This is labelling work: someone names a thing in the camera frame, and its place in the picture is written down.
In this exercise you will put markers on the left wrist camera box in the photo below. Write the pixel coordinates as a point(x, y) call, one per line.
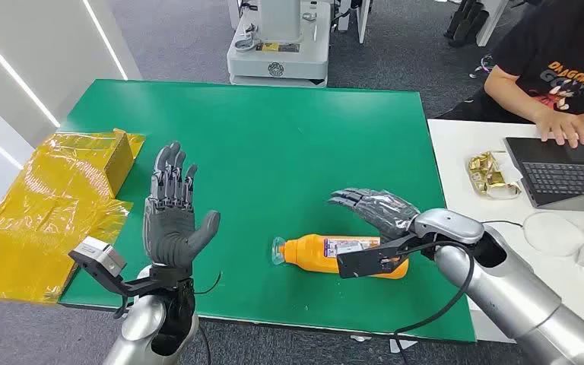
point(101, 254)

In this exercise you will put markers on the crumpled gold foil wrapper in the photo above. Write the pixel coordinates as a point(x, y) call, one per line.
point(488, 176)

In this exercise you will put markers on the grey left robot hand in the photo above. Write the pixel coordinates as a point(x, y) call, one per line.
point(171, 232)

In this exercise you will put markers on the black folded stand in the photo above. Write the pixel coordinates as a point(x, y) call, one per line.
point(466, 22)

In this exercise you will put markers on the white desk panel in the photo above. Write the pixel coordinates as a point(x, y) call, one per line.
point(362, 20)

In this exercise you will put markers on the person's right forearm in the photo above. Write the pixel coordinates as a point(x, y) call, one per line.
point(511, 93)

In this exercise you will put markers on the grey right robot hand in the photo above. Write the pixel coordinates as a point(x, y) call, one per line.
point(382, 211)

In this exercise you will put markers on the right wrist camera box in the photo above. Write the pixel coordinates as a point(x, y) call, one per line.
point(362, 262)

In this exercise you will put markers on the orange bottle with clear cap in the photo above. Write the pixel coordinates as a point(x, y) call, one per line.
point(307, 254)

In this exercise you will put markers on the dark grey laptop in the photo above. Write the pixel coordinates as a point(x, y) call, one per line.
point(564, 174)

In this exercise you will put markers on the person's right hand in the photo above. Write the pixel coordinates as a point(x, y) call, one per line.
point(561, 126)

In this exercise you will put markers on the person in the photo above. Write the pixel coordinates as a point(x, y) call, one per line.
point(549, 50)

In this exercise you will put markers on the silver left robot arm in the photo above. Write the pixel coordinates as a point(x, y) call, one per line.
point(138, 322)

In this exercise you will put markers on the yellow plastic wrapped box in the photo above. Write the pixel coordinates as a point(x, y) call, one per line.
point(45, 211)

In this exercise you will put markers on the white robot base unit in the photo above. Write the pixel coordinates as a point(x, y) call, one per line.
point(277, 50)

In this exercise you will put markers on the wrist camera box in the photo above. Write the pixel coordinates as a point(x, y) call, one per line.
point(101, 254)
point(362, 262)

